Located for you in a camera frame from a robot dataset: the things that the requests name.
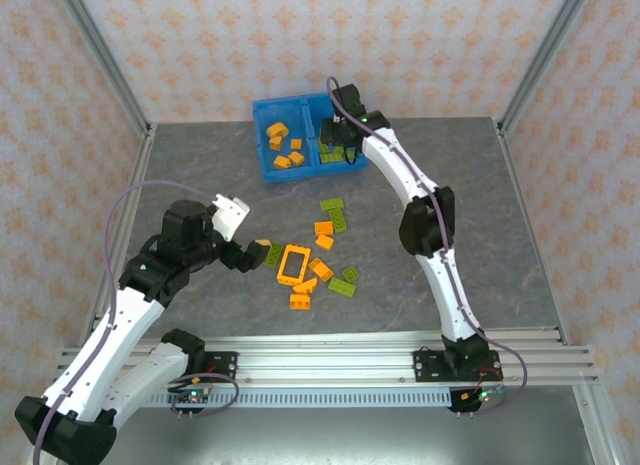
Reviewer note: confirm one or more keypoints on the aluminium table side rail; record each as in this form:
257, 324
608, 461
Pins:
140, 160
533, 235

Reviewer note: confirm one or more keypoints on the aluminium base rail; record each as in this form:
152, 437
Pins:
325, 355

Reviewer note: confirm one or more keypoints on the left controller circuit board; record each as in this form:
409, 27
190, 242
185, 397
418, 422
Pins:
192, 396

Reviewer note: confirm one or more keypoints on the yellow lego window frame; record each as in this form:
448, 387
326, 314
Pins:
290, 280

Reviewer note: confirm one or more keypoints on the curved orange lego brick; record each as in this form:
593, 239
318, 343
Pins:
306, 286

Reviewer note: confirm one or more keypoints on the blue plastic bin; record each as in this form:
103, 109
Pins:
317, 110
287, 112

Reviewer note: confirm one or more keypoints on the right controller circuit board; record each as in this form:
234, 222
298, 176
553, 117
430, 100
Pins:
482, 397

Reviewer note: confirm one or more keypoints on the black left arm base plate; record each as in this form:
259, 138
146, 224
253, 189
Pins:
222, 365

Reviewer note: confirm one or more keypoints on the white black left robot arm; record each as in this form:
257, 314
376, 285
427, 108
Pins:
100, 355

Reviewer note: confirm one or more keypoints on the long orange lego brick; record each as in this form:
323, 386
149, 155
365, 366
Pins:
321, 269

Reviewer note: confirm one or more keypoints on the square orange brick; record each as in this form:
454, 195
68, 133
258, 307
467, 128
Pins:
296, 144

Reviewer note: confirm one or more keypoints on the short aluminium frame rail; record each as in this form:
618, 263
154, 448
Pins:
597, 425

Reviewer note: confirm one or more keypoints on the small green lego brick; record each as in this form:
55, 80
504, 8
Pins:
350, 275

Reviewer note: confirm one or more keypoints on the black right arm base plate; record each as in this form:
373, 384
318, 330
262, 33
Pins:
425, 367

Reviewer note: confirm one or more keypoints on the aluminium frame post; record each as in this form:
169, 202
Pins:
99, 50
548, 50

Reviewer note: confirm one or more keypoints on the round yellow flame-print brick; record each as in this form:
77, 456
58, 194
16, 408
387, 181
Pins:
276, 130

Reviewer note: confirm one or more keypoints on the controller circuit board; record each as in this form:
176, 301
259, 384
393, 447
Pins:
192, 396
482, 397

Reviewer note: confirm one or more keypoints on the small orange lego brick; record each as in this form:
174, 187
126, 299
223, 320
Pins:
282, 162
275, 143
296, 158
325, 242

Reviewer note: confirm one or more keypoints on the long green lego brick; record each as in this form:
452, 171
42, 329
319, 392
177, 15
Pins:
332, 204
341, 287
332, 158
337, 221
276, 257
323, 145

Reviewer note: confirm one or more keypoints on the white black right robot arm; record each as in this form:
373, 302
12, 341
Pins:
450, 295

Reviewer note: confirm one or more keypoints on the medium orange lego brick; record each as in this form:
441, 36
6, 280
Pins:
300, 302
324, 228

